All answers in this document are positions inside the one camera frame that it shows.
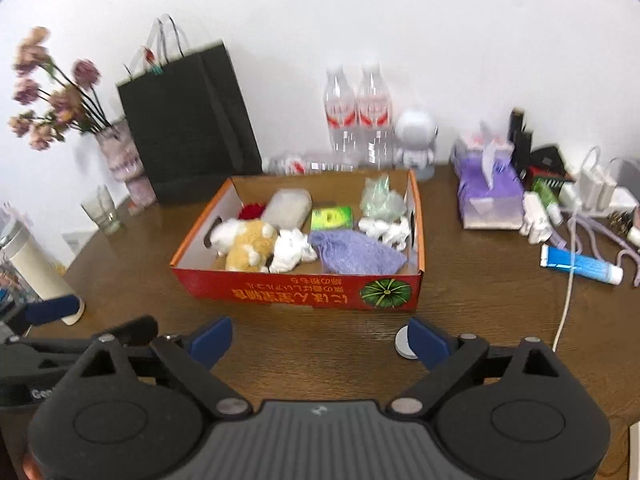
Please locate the white thermos tumbler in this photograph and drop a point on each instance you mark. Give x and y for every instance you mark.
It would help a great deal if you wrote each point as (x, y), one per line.
(37, 270)

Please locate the small black box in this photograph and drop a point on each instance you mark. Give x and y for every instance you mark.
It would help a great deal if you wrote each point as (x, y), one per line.
(523, 151)

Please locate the red fuzzy item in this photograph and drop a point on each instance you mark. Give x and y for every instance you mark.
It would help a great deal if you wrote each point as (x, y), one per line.
(252, 210)

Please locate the pink furry vase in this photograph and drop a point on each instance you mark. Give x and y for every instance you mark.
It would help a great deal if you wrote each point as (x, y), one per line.
(122, 160)

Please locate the small white round disc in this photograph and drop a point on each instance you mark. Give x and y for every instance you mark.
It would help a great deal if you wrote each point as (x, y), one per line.
(404, 346)

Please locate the green packet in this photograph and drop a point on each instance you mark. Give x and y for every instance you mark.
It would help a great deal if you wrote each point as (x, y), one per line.
(545, 191)

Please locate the clear plastic bag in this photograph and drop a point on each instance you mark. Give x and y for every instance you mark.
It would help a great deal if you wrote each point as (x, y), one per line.
(382, 197)

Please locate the white and tan plush dog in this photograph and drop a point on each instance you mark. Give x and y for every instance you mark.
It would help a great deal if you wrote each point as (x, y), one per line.
(245, 246)

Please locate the black and red box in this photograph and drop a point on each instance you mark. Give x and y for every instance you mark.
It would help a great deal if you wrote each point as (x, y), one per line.
(547, 160)

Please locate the dried pink flower bouquet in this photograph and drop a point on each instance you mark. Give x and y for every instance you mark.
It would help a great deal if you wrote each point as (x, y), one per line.
(50, 95)

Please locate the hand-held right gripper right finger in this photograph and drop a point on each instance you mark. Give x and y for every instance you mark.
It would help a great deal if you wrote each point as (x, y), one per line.
(425, 342)

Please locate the orange cardboard box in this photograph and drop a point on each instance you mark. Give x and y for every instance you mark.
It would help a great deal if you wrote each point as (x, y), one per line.
(300, 297)

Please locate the purple tissue pack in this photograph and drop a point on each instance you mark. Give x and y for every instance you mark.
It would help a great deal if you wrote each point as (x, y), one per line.
(487, 190)

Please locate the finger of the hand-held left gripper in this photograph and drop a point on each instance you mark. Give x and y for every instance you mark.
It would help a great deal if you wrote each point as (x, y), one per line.
(52, 310)
(131, 329)

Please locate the purple cloth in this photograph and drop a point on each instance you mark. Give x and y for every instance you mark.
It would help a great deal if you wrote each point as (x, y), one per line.
(350, 255)

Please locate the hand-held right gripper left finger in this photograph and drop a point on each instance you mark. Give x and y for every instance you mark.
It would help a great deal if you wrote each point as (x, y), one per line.
(214, 341)

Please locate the small green box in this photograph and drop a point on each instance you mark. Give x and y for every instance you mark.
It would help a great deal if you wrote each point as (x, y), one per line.
(330, 219)

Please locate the clear water bottle red label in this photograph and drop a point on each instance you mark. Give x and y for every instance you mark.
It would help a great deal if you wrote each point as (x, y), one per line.
(300, 162)
(374, 110)
(341, 110)

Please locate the blue toothpaste tube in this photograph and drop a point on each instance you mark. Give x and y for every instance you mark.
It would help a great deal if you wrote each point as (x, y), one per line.
(580, 265)

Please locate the small white packets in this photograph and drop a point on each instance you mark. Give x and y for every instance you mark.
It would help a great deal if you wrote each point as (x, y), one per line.
(537, 216)

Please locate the clear glass cup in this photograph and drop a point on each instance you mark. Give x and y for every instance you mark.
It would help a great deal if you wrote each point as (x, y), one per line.
(102, 210)

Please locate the black paper bag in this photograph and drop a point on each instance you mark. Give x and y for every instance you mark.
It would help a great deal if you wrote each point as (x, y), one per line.
(190, 135)

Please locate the white astronaut figurine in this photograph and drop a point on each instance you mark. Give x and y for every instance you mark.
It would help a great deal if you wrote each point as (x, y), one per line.
(417, 135)

